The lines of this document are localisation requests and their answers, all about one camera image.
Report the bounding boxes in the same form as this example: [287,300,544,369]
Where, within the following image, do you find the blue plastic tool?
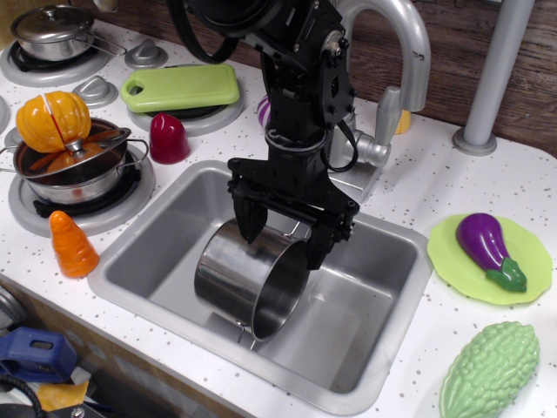
[1,327,77,383]

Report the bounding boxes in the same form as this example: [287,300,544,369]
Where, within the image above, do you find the grey stove knob front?
[72,76,118,109]

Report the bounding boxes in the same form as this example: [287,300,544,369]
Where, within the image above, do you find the small lidded steel pot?
[10,5,127,62]

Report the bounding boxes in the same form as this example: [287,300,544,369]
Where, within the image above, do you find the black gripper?
[227,131,359,270]

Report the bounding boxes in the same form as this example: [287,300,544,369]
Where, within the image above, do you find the grey stove knob rear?
[124,39,168,70]

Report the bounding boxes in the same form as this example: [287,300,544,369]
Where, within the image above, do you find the grey rear stove burner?
[1,42,110,87]

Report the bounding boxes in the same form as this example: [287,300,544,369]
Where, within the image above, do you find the silver toy faucet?
[329,1,431,203]

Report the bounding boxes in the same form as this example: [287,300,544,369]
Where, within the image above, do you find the purple striped toy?
[257,96,272,130]

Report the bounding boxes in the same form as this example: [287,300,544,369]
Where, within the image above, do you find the grey stove burner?
[126,79,245,137]
[1,42,110,87]
[8,145,156,238]

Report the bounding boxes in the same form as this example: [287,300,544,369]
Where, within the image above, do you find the steel pan with lid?
[2,118,147,205]

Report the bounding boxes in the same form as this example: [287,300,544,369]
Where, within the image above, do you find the grey middle stove burner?
[126,79,245,137]

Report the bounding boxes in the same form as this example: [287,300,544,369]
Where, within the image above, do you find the red toy pepper piece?
[150,113,191,165]

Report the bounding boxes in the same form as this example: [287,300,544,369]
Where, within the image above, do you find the yellow toy corn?
[394,110,412,135]

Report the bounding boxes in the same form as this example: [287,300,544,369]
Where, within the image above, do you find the light green plate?
[427,212,553,305]

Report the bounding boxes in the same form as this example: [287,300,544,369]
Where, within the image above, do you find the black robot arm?
[168,1,359,270]

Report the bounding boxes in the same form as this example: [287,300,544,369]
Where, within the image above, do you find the green toy bitter melon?
[439,321,540,417]

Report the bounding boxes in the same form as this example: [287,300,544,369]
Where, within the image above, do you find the grey front stove burner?
[8,145,156,238]

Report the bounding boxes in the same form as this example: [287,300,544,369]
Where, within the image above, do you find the green cutting board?
[120,64,239,113]

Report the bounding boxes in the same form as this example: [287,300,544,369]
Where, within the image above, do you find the purple toy eggplant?
[455,213,527,293]

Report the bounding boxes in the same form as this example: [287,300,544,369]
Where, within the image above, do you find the grey stove knob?
[124,39,168,70]
[72,76,118,109]

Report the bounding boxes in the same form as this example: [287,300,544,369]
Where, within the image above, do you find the stainless steel pot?
[194,219,309,342]

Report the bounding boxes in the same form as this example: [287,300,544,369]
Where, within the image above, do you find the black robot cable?
[166,0,239,62]

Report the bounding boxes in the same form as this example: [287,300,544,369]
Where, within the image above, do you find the orange toy pumpkin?
[16,91,91,153]

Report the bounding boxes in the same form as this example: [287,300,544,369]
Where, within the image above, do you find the grey metal sink basin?
[88,161,432,415]

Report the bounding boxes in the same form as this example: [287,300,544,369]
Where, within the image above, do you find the grey vertical post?
[453,0,534,157]

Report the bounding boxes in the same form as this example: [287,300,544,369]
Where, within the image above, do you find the orange toy carrot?
[49,211,99,279]

